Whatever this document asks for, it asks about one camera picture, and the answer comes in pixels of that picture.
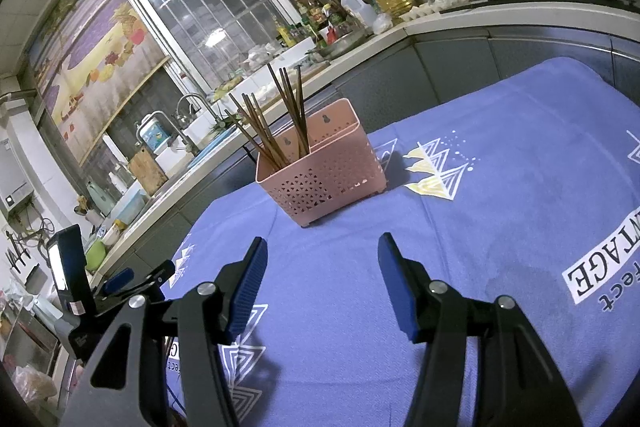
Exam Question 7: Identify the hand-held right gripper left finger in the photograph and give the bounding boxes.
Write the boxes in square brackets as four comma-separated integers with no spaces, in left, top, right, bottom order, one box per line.
[57,236,269,427]

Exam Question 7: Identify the bamboo cutting board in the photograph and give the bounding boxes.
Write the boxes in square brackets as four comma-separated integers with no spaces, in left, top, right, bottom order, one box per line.
[127,147,168,196]

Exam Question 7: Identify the white plastic tub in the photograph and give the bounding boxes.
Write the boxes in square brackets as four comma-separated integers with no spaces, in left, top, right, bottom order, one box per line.
[230,42,311,92]

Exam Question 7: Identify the pink perforated utensil holder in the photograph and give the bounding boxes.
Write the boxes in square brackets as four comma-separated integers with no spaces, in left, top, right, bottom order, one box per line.
[255,98,388,228]

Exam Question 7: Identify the bundle of wooden chopsticks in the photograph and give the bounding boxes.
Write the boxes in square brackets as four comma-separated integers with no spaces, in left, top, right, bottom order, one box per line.
[224,63,312,172]

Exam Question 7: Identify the fruit print wall poster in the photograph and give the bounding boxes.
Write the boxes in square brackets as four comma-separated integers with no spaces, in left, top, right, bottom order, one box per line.
[27,0,171,165]

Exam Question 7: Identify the blue plastic basin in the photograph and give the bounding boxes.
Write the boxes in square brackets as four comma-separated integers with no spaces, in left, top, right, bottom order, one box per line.
[187,127,238,170]

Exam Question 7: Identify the group of condiment bottles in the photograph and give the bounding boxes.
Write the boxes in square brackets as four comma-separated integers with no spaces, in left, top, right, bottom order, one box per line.
[274,0,351,48]

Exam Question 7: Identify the barred kitchen window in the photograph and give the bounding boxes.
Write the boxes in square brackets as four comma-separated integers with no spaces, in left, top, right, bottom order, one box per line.
[107,0,346,92]

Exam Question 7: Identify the pale green kettle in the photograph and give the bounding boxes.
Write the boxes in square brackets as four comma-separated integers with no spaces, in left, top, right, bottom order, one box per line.
[86,179,115,215]

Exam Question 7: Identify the white plastic jug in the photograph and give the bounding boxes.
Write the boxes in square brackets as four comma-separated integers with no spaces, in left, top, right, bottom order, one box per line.
[339,0,377,28]

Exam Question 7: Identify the grey kitchen counter cabinet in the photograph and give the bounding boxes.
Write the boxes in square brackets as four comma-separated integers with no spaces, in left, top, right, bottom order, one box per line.
[100,0,640,268]

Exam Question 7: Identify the blue printed tablecloth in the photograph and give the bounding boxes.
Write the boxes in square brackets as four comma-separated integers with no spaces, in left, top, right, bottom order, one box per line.
[160,57,640,427]

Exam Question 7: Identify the white utensil cup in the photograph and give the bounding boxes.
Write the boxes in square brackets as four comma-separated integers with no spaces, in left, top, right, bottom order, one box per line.
[75,194,105,228]

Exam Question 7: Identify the white egg tray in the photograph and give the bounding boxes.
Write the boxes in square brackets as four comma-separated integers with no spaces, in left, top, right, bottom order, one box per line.
[402,0,468,22]

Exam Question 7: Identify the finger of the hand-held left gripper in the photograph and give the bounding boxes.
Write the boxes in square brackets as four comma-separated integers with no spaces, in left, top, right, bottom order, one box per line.
[100,260,176,313]
[102,268,135,303]

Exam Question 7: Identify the white water heater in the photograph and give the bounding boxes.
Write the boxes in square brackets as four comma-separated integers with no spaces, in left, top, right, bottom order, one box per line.
[0,137,36,212]

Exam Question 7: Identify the steel basin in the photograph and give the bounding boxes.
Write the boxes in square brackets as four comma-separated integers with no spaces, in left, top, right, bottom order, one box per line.
[307,29,368,60]

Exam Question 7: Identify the green bowl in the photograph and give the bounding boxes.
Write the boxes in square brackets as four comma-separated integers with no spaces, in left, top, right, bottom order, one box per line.
[85,239,108,273]

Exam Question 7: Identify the metal flue pipe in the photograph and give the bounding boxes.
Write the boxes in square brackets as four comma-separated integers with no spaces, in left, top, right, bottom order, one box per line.
[0,89,38,105]

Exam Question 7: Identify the steel gooseneck faucet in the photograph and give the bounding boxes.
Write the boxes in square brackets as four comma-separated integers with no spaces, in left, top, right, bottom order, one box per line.
[175,93,221,138]

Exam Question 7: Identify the clear plastic bag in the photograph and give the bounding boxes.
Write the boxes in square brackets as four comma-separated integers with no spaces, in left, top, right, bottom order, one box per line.
[10,364,58,403]

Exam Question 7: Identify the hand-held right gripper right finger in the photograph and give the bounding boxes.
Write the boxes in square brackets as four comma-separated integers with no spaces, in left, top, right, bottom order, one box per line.
[377,232,583,427]

